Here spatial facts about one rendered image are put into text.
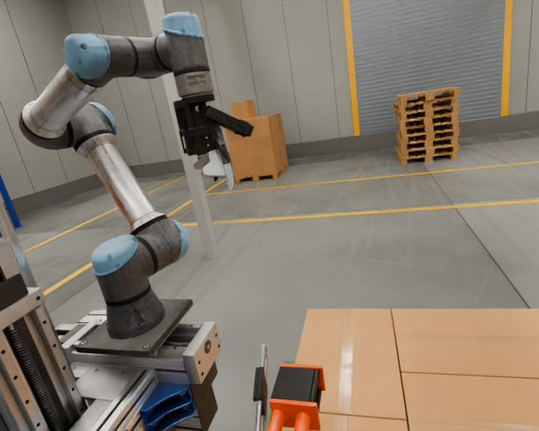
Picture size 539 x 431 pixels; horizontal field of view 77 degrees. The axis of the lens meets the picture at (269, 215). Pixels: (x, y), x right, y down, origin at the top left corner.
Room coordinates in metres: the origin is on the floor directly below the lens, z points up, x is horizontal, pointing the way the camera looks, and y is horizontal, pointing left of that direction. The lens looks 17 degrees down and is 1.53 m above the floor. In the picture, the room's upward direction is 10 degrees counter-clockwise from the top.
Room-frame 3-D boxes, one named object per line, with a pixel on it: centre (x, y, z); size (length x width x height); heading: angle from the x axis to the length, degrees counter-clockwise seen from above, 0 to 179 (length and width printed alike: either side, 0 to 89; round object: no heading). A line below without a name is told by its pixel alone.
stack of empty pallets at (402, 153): (7.13, -3.47, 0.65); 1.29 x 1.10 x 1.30; 162
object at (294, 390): (0.45, 0.00, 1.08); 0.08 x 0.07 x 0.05; 162
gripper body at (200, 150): (0.77, 0.11, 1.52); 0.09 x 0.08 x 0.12; 108
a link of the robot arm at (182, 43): (0.77, 0.11, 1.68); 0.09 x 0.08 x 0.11; 54
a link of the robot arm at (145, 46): (0.82, 0.20, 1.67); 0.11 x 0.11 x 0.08; 54
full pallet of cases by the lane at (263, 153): (8.15, -0.02, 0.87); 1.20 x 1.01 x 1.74; 162
